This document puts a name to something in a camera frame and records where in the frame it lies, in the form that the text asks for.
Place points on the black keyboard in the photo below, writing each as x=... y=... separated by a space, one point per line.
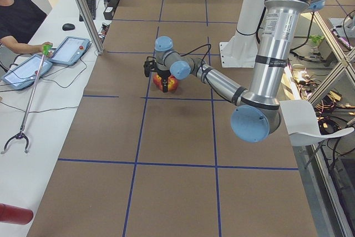
x=92 y=8

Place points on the front red apple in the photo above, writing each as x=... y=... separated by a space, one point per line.
x=173 y=83

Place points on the near blue teach pendant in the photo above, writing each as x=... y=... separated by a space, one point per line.
x=23 y=75

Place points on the black computer mouse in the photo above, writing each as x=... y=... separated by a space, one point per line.
x=68 y=27

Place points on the person's hand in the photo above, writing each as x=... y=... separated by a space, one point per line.
x=44 y=48

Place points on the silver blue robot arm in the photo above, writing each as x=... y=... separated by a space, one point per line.
x=262 y=42

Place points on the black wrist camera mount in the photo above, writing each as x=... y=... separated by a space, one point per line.
x=149 y=66

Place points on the blue teach pendant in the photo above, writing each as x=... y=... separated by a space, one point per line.
x=23 y=75
x=70 y=50

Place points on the long reacher grabber tool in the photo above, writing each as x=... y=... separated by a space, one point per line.
x=21 y=135

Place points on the red apple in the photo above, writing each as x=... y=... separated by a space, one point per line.
x=173 y=83
x=157 y=81

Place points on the red cylinder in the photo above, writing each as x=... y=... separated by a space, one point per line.
x=15 y=215

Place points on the white plastic chair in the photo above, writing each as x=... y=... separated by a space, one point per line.
x=302 y=124

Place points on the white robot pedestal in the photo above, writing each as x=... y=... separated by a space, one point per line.
x=240 y=51

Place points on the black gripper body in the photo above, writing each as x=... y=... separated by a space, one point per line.
x=163 y=74

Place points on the aluminium frame post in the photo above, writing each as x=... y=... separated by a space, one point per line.
x=90 y=26

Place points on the back left red apple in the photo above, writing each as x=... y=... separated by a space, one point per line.
x=157 y=81

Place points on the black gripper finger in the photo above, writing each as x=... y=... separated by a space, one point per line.
x=165 y=84

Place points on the far blue teach pendant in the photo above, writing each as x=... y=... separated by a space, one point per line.
x=70 y=50

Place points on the black desktop box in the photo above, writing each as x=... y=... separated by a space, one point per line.
x=108 y=13

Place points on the person in black shirt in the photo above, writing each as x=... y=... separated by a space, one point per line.
x=20 y=19

